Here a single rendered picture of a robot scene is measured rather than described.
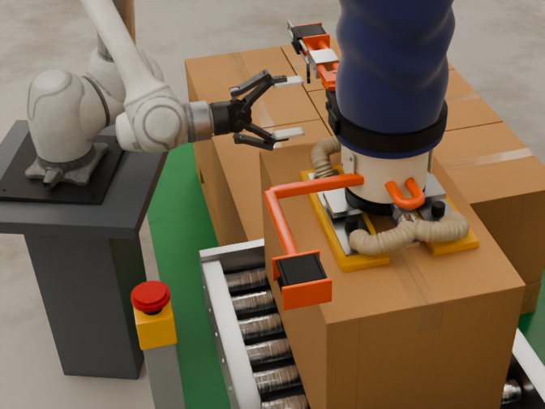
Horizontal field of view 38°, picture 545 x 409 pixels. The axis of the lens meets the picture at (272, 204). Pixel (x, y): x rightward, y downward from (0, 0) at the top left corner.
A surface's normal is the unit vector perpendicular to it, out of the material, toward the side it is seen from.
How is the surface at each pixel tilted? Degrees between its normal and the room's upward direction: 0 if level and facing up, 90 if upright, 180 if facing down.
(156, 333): 90
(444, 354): 90
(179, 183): 0
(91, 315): 90
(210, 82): 0
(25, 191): 4
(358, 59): 107
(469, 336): 90
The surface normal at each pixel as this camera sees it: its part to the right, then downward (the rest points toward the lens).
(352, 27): -0.79, 0.08
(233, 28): -0.04, -0.79
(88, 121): 0.71, 0.43
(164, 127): 0.23, 0.20
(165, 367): 0.24, 0.59
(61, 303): -0.11, 0.61
